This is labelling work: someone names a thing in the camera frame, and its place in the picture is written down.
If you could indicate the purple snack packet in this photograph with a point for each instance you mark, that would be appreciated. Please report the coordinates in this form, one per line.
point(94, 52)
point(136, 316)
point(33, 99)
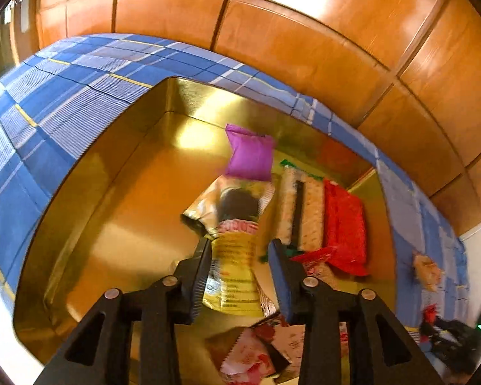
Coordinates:
point(248, 152)

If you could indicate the yellow snack packet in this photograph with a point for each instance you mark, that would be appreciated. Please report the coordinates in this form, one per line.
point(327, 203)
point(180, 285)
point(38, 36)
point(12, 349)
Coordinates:
point(234, 264)

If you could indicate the cracker packet with green ends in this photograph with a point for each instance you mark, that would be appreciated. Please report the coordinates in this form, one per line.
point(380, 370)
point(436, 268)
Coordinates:
point(310, 208)

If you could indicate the blue plaid bed sheet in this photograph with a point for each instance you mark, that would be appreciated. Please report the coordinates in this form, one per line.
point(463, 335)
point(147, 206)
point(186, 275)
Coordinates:
point(44, 108)

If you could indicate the gold tin box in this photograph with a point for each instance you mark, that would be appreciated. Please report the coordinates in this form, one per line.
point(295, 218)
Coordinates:
point(124, 208)

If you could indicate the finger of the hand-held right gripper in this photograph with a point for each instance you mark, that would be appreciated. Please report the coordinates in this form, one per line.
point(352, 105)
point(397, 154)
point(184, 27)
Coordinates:
point(433, 333)

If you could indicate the red white snack packet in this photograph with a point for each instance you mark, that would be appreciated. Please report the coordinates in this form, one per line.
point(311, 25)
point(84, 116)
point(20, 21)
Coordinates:
point(322, 268)

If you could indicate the large red snack packet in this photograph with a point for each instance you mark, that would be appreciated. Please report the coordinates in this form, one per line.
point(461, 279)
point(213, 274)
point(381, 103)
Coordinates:
point(344, 224)

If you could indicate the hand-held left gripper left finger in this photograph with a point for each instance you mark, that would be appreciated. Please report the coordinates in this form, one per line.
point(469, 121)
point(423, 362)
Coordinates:
point(200, 284)

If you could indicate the wooden panelled headboard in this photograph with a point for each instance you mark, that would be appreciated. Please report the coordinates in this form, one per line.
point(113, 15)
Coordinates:
point(304, 48)

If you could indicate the pale printed snack packet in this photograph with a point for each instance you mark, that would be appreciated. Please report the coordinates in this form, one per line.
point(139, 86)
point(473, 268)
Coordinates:
point(294, 343)

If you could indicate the brown snack packet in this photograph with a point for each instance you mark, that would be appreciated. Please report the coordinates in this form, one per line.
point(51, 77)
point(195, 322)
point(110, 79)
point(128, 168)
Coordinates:
point(427, 270)

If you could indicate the pink red snack packet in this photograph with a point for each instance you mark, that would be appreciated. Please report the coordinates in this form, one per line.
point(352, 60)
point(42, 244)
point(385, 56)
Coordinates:
point(246, 355)

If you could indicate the shiny red snack packet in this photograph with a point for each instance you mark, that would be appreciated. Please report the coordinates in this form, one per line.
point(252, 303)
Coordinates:
point(429, 313)

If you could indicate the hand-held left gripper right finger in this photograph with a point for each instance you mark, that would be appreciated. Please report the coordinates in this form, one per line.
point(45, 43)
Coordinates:
point(282, 284)

